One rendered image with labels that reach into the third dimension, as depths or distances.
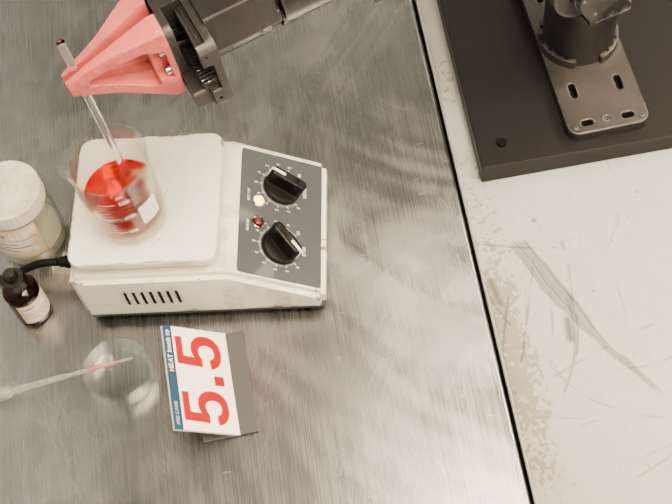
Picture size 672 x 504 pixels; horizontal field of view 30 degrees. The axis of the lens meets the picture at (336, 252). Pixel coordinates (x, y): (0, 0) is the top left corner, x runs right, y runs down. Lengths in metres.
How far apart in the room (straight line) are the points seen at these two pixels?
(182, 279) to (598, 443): 0.35
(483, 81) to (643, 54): 0.14
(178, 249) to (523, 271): 0.28
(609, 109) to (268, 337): 0.35
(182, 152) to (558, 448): 0.38
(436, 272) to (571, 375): 0.14
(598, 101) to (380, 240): 0.22
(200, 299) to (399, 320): 0.16
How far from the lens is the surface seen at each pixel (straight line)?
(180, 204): 1.00
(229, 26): 0.86
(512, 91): 1.12
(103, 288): 1.01
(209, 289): 1.00
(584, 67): 1.12
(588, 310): 1.03
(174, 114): 1.16
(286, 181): 1.03
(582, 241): 1.06
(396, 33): 1.19
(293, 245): 1.00
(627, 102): 1.10
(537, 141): 1.09
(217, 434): 1.00
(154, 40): 0.85
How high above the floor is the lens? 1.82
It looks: 60 degrees down
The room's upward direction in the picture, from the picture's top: 11 degrees counter-clockwise
